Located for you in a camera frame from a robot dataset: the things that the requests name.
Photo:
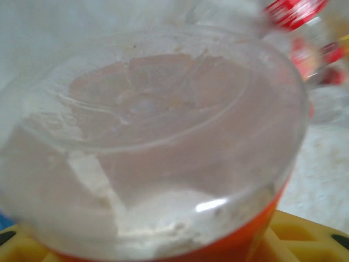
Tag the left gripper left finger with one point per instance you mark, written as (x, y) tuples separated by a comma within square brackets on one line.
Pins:
[(16, 248)]

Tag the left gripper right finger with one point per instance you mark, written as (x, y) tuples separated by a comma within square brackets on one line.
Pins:
[(308, 243)]

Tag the clear bottle orange label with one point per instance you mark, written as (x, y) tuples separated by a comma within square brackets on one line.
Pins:
[(163, 136)]

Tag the clear bottle red label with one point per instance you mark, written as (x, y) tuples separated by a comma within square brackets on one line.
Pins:
[(301, 58), (294, 13)]

